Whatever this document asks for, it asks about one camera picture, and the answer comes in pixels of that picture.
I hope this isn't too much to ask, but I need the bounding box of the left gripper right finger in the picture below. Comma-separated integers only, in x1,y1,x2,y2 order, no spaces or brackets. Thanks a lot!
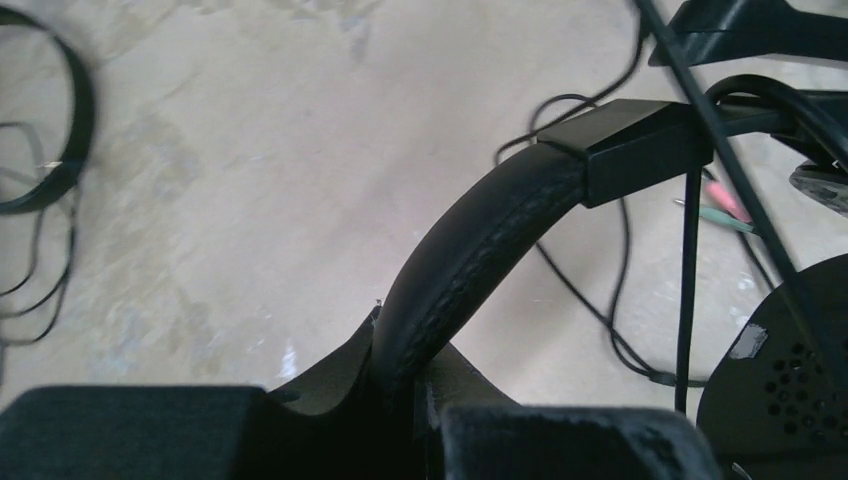
423,346,723,479

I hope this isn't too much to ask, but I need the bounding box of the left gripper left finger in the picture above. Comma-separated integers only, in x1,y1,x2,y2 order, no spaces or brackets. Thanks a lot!
1,312,377,479

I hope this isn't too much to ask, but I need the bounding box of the black headset with microphone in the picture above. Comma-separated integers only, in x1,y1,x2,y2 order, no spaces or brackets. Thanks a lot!
369,1,847,479

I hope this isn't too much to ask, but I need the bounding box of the black over-ear headphones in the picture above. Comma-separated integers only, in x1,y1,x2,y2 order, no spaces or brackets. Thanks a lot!
0,6,97,349

